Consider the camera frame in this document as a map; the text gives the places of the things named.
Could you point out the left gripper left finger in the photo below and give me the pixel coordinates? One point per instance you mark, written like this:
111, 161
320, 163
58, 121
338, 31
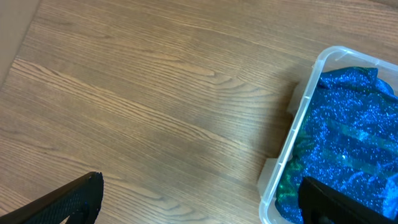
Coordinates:
76, 202

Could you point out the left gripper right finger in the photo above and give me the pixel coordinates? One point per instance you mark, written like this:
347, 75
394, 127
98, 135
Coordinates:
321, 204

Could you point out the blue sequin garment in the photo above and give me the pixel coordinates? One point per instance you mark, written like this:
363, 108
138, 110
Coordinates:
348, 141

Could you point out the clear plastic storage bin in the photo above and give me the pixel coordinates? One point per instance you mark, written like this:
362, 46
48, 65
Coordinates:
332, 58

